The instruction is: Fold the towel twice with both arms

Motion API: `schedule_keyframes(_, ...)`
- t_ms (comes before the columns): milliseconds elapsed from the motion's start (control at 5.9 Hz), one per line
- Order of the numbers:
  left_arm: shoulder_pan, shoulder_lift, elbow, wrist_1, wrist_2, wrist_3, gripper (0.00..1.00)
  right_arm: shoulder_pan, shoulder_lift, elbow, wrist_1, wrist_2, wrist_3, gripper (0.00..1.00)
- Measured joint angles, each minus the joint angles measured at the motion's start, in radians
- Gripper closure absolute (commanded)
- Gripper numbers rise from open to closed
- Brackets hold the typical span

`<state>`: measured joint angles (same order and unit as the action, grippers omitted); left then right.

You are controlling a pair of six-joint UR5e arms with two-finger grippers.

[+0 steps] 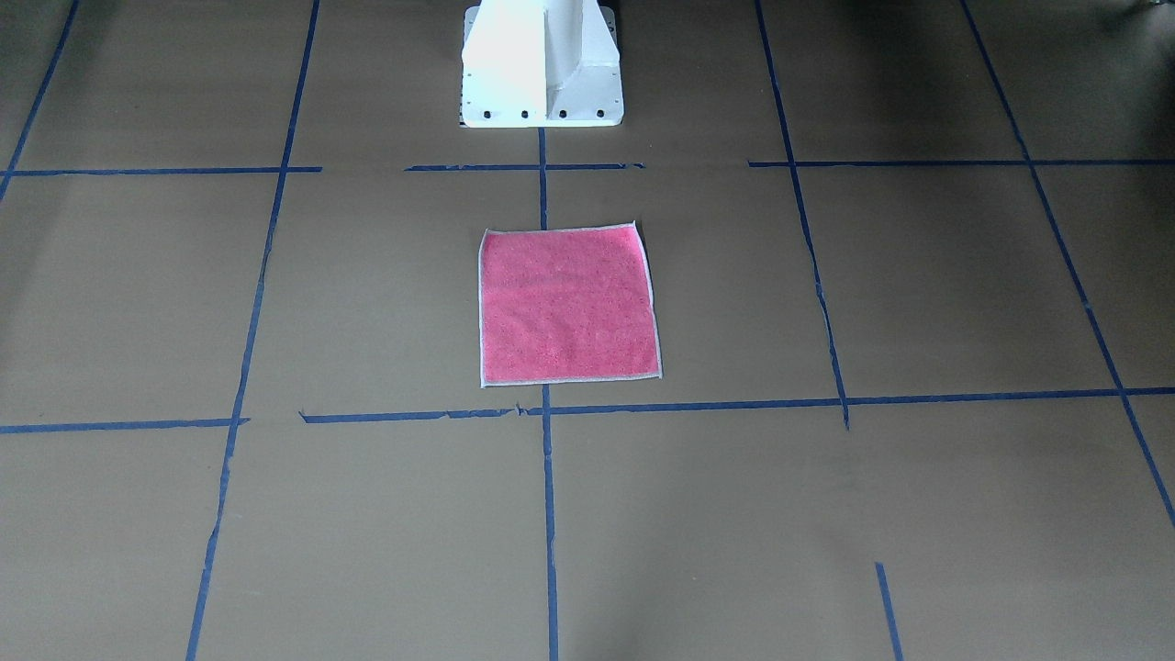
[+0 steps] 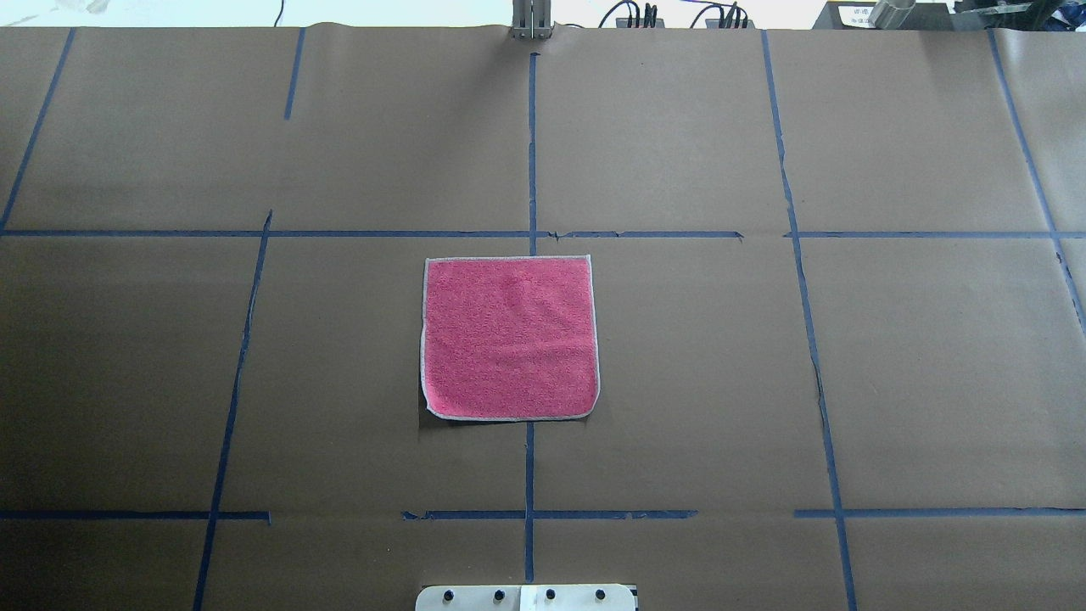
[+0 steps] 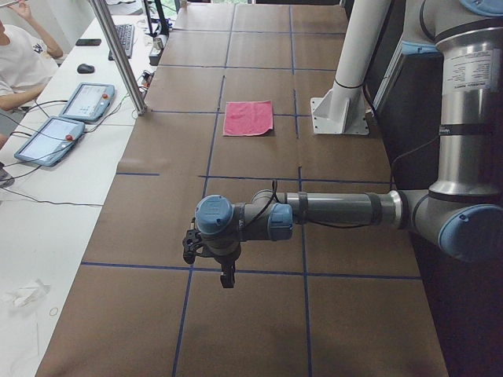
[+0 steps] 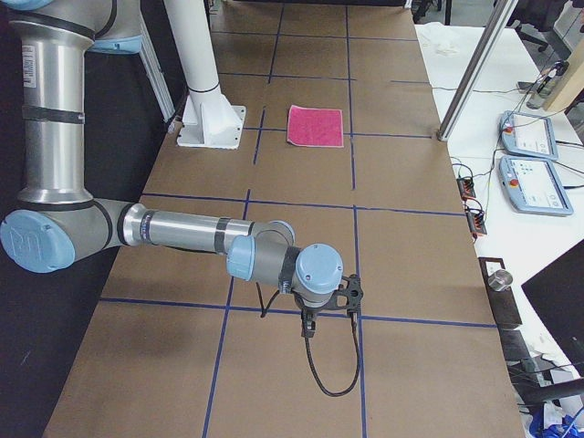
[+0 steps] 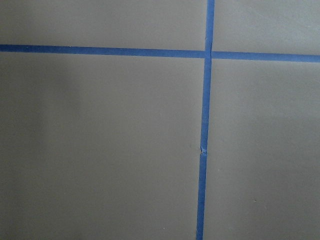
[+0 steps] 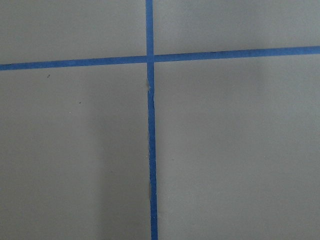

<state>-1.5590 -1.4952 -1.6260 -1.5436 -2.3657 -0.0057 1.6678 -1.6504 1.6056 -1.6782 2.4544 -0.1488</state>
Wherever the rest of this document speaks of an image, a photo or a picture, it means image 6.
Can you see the blue tape strip lengthwise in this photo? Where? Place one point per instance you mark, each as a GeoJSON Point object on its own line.
{"type": "Point", "coordinates": [151, 150]}

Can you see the blue tape strip crosswise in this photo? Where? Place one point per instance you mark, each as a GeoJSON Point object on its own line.
{"type": "Point", "coordinates": [158, 58]}

